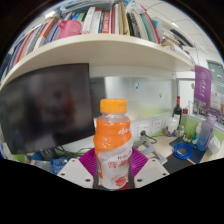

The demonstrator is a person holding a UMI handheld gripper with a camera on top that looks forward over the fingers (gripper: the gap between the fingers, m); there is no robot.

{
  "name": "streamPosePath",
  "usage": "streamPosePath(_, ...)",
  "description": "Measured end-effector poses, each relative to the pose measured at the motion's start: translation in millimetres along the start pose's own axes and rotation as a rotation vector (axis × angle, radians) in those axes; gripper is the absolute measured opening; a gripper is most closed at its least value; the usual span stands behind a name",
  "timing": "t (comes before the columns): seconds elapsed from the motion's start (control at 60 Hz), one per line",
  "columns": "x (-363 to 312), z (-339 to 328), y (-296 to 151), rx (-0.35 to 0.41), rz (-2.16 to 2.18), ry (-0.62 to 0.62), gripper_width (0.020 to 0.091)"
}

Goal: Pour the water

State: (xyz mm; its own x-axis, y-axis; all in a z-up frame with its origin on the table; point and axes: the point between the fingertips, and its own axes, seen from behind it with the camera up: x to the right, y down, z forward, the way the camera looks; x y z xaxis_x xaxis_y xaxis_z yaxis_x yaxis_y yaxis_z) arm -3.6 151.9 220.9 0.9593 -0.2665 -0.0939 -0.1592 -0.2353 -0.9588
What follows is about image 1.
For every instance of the dark wine bottle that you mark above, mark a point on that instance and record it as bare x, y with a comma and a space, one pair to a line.
177, 111

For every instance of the small blue box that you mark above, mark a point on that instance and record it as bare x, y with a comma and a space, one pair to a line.
59, 165

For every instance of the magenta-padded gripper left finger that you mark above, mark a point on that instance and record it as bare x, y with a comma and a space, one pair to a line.
76, 171

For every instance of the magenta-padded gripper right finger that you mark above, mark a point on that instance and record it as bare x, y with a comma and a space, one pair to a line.
151, 171

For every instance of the purple hanging banner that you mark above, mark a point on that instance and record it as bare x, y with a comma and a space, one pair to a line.
202, 83

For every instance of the purple translucent water bottle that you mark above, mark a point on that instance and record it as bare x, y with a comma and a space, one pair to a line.
205, 135

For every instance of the black computer monitor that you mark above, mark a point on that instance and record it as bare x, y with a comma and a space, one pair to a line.
46, 106

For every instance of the grey metal laptop stand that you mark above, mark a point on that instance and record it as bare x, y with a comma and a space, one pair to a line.
151, 151

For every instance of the orange-capped drink bottle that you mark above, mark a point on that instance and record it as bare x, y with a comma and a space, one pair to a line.
111, 143

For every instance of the cream shelf with books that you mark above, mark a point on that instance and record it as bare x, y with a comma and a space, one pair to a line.
100, 50

